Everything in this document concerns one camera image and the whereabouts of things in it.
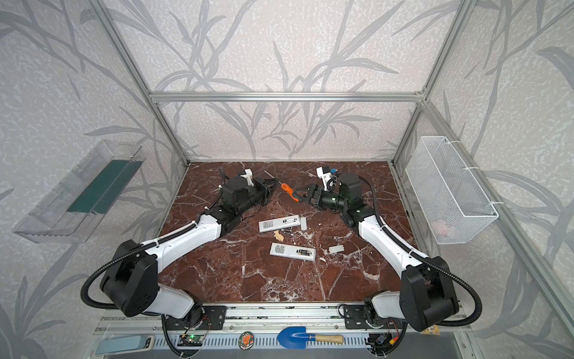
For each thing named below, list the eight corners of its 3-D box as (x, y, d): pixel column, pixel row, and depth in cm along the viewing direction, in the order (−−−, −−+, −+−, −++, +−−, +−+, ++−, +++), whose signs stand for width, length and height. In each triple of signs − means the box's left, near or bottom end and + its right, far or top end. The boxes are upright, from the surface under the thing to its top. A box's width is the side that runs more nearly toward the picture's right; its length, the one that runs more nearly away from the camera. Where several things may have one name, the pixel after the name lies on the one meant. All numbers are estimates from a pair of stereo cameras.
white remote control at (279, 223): (259, 232, 96) (259, 230, 94) (259, 223, 99) (258, 220, 97) (300, 225, 98) (300, 222, 96) (298, 216, 101) (298, 213, 99)
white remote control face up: (269, 254, 90) (268, 252, 88) (272, 244, 93) (271, 241, 91) (315, 261, 88) (315, 259, 86) (316, 251, 91) (316, 248, 89)
